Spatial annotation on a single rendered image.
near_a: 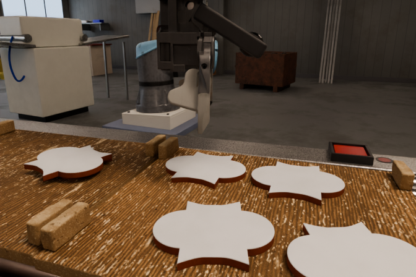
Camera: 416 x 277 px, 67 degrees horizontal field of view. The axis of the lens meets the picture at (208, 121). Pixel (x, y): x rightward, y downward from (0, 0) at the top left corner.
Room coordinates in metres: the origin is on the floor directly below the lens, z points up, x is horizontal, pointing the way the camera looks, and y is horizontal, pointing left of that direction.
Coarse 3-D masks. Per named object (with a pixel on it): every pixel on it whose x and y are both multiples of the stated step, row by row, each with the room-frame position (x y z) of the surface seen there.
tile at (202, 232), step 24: (168, 216) 0.33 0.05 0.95; (192, 216) 0.33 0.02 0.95; (216, 216) 0.33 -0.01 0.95; (240, 216) 0.33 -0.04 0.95; (168, 240) 0.29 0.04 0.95; (192, 240) 0.29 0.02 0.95; (216, 240) 0.29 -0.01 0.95; (240, 240) 0.29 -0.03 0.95; (264, 240) 0.29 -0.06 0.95; (192, 264) 0.26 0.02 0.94; (216, 264) 0.26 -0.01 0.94; (240, 264) 0.26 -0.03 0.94
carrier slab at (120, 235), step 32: (160, 160) 0.53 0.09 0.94; (256, 160) 0.53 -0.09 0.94; (288, 160) 0.53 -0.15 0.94; (128, 192) 0.41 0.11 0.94; (160, 192) 0.41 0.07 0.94; (192, 192) 0.41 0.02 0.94; (224, 192) 0.41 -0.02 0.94; (256, 192) 0.41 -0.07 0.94; (352, 192) 0.41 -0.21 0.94; (384, 192) 0.41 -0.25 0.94; (96, 224) 0.33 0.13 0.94; (128, 224) 0.33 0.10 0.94; (288, 224) 0.33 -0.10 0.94; (320, 224) 0.33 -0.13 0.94; (352, 224) 0.33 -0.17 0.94; (384, 224) 0.33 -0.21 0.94; (64, 256) 0.28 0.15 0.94; (96, 256) 0.28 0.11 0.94; (128, 256) 0.28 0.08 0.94; (160, 256) 0.28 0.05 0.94; (256, 256) 0.28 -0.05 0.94
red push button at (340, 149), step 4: (336, 148) 0.61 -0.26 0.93; (340, 148) 0.61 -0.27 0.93; (344, 148) 0.61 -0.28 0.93; (348, 148) 0.61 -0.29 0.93; (352, 148) 0.61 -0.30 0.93; (356, 148) 0.61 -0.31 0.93; (360, 148) 0.61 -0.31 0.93; (336, 152) 0.59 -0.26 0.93; (340, 152) 0.59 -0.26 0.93; (344, 152) 0.59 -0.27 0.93; (348, 152) 0.59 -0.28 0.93; (352, 152) 0.59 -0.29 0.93; (356, 152) 0.59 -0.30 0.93; (360, 152) 0.59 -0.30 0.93; (364, 152) 0.59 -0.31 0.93
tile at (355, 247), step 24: (312, 240) 0.29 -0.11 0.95; (336, 240) 0.29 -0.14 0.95; (360, 240) 0.29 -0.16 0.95; (384, 240) 0.29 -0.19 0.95; (288, 264) 0.26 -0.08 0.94; (312, 264) 0.25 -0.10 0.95; (336, 264) 0.25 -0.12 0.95; (360, 264) 0.25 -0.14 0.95; (384, 264) 0.25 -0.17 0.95; (408, 264) 0.25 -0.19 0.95
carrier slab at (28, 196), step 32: (0, 160) 0.53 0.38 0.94; (32, 160) 0.53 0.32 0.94; (128, 160) 0.53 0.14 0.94; (0, 192) 0.41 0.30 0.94; (32, 192) 0.41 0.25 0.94; (64, 192) 0.41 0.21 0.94; (96, 192) 0.41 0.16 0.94; (0, 224) 0.33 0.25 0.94; (0, 256) 0.29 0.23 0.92; (32, 256) 0.28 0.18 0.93
